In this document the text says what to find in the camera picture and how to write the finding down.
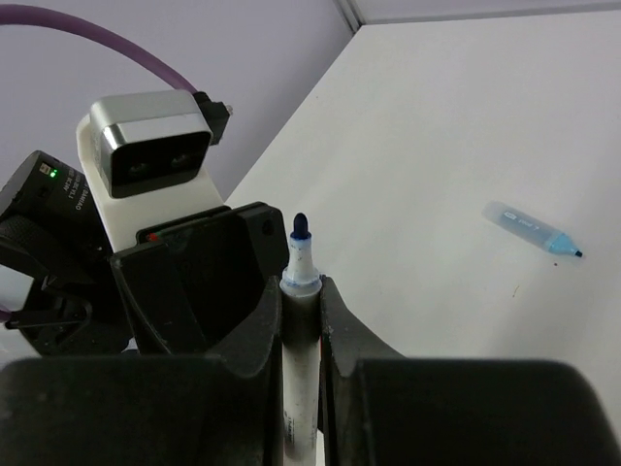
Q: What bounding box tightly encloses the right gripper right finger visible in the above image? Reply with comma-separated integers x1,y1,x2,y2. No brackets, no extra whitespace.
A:
320,278,620,465

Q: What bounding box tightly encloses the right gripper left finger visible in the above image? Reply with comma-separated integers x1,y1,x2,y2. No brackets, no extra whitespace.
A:
1,279,282,465

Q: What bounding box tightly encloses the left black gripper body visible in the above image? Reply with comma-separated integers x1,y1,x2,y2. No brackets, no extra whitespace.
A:
110,202,286,355

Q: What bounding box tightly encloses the white whiteboard marker pen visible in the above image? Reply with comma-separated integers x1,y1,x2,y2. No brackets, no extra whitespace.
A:
279,213,322,465

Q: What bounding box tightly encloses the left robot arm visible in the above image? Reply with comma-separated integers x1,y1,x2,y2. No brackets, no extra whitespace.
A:
1,144,288,356

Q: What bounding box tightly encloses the light blue highlighter pen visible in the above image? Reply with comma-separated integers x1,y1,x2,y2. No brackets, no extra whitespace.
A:
482,201,583,258

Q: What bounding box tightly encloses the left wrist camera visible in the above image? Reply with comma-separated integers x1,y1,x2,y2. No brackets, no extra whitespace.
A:
76,89,232,251

